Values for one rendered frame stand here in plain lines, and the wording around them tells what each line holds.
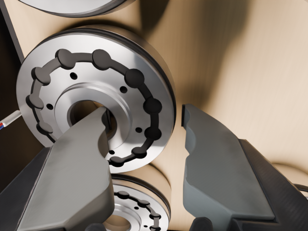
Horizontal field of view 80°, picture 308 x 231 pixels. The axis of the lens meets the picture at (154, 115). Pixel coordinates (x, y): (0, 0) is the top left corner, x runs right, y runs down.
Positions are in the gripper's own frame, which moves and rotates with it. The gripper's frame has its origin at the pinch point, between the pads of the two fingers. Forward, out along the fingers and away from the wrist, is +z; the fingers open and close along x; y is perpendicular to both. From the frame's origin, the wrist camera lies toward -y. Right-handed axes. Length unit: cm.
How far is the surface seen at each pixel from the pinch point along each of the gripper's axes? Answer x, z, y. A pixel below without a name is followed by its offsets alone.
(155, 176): 0.6, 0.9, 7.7
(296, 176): 12.3, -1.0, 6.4
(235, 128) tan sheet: 7.2, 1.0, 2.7
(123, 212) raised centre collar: -2.3, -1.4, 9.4
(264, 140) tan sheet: 9.7, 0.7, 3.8
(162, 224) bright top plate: 1.2, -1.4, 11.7
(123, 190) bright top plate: -2.1, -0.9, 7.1
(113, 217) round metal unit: -3.8, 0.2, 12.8
